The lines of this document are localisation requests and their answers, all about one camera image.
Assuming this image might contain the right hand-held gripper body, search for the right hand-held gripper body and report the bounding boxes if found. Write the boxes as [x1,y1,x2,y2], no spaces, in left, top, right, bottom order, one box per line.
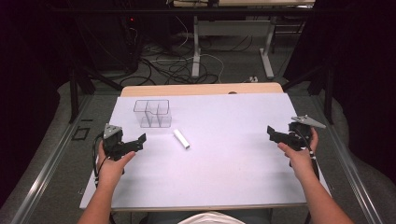
[286,114,327,152]

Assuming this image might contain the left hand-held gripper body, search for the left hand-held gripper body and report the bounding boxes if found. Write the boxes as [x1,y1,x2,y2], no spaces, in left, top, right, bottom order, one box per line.
[102,123,138,162]

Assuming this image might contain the clear plastic compartment organizer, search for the clear plastic compartment organizer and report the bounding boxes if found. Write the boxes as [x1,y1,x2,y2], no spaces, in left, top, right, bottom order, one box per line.
[133,99,173,129]

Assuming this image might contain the white tube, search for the white tube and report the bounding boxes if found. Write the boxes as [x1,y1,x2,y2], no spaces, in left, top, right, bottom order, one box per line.
[173,128,191,150]

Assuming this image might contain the person's left hand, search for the person's left hand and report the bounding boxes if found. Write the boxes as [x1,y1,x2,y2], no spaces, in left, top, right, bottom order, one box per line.
[96,144,137,187]

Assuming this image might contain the person's right hand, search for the person's right hand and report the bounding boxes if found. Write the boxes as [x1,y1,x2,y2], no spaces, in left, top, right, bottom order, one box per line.
[277,127,320,185]

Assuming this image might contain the black stand legs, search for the black stand legs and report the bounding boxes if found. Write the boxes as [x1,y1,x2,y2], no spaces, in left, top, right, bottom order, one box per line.
[280,63,335,125]
[68,63,124,124]

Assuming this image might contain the white table sheet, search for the white table sheet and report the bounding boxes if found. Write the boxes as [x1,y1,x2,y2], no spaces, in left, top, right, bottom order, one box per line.
[78,92,332,210]

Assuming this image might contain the wooden table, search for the wooden table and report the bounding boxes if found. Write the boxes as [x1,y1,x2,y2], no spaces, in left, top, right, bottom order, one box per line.
[78,82,332,213]

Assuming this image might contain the dark curtain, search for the dark curtain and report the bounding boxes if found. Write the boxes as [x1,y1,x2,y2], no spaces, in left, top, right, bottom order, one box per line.
[0,0,76,208]
[283,0,396,186]

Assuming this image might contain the dark equipment rack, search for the dark equipment rack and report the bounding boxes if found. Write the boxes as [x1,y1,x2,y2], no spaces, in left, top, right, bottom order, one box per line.
[72,0,145,75]

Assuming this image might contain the person's white shirt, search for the person's white shirt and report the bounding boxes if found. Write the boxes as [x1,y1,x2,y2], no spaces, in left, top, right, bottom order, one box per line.
[177,211,247,224]

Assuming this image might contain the white metal-legged desk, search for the white metal-legged desk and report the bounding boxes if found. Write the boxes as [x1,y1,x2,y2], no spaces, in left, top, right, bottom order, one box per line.
[172,0,316,80]

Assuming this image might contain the black crossbar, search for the black crossbar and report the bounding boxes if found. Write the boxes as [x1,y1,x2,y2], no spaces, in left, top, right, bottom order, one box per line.
[46,7,396,16]

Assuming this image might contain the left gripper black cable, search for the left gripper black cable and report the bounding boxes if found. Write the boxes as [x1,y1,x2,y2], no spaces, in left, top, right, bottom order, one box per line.
[92,132,108,189]

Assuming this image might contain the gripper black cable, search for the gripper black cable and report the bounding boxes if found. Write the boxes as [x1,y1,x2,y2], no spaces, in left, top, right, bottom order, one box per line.
[292,125,321,182]
[92,132,108,189]

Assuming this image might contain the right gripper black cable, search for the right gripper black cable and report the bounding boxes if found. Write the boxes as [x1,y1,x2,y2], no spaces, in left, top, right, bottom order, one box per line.
[292,125,321,182]

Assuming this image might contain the metal floor rail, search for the metal floor rail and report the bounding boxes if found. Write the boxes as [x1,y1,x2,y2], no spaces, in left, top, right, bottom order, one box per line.
[8,94,94,224]
[309,94,386,224]

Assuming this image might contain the tangle of black floor cables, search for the tangle of black floor cables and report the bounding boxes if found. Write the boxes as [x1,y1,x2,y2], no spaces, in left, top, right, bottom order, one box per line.
[119,33,254,87]

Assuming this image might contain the white floor cable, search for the white floor cable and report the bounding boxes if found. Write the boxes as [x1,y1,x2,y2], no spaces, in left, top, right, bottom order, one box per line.
[155,15,226,84]

